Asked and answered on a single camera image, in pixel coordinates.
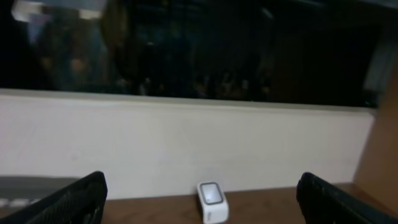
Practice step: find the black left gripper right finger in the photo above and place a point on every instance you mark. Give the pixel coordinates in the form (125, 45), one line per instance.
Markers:
(323, 203)

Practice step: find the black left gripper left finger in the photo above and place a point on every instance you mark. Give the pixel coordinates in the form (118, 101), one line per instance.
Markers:
(80, 202)

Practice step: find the white barcode scanner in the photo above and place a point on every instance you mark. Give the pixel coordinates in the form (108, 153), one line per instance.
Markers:
(213, 203)

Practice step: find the grey plastic shopping basket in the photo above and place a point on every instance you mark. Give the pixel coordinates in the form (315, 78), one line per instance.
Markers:
(21, 191)

